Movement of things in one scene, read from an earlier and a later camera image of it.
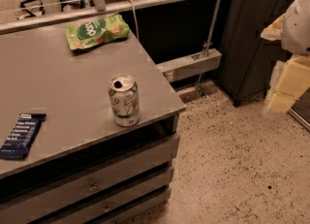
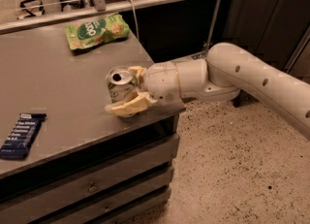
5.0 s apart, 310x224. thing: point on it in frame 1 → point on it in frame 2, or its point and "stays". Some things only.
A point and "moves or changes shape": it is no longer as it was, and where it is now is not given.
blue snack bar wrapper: [20, 139] stays
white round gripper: [297, 24] → [160, 80]
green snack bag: [97, 31] stays
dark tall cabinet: [248, 61] stays
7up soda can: [124, 97] moves or changes shape
